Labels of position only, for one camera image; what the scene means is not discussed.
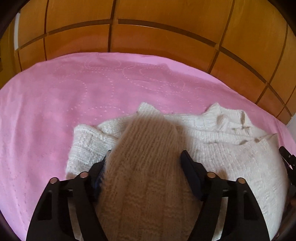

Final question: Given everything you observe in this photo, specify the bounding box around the white knitted sweater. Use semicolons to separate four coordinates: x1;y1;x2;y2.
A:
66;103;289;240

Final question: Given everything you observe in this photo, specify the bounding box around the pink bedspread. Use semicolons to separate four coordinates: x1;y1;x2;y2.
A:
1;53;295;240

